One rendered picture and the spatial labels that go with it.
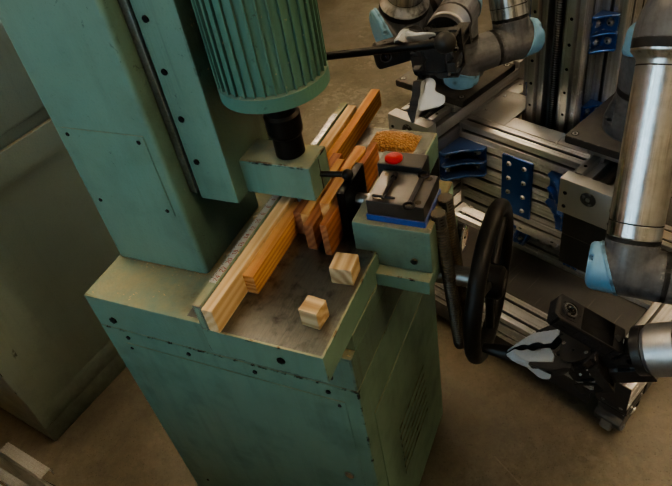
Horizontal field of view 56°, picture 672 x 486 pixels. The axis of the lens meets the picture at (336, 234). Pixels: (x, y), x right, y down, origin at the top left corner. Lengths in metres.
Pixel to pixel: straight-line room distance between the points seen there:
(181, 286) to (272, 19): 0.58
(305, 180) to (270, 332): 0.26
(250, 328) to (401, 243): 0.28
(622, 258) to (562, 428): 1.00
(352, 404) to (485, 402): 0.85
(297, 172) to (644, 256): 0.54
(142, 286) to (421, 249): 0.57
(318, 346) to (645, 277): 0.48
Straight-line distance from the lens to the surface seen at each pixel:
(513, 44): 1.38
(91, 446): 2.15
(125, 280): 1.32
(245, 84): 0.93
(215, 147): 1.06
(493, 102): 1.76
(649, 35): 0.97
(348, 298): 0.99
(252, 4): 0.88
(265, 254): 1.03
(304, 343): 0.94
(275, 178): 1.08
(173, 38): 0.98
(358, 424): 1.20
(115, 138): 1.12
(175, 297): 1.23
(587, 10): 1.54
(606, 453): 1.90
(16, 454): 1.90
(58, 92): 1.15
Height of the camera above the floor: 1.61
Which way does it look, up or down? 40 degrees down
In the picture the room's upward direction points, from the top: 11 degrees counter-clockwise
